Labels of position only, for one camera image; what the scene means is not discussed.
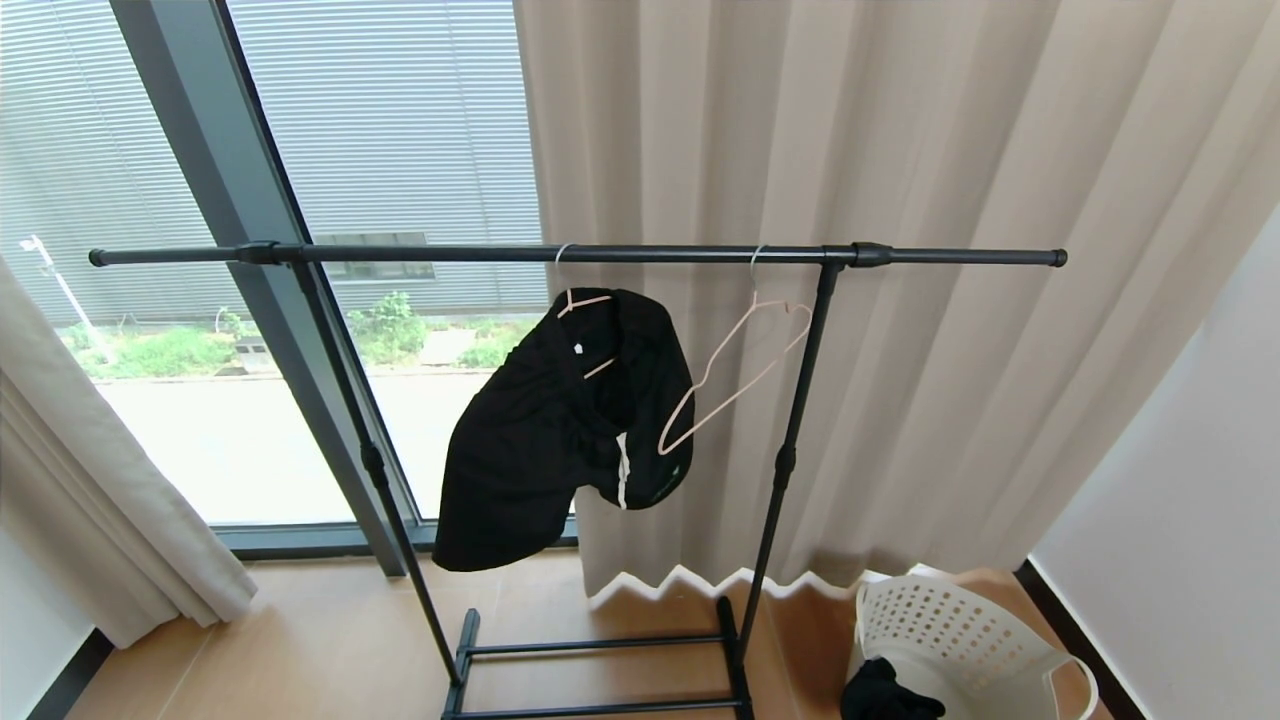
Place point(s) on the black shorts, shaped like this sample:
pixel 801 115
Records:
pixel 530 450

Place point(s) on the white laundry basket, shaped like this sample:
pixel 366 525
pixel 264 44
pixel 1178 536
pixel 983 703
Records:
pixel 960 630

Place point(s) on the window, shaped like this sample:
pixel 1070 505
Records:
pixel 400 120

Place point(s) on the pink clothes hanger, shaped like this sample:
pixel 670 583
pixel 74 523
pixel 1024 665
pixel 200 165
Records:
pixel 725 398
pixel 583 302

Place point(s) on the beige curtain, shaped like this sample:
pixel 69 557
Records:
pixel 90 480
pixel 900 150

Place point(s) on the black clothes rack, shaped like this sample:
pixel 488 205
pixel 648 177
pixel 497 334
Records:
pixel 700 254

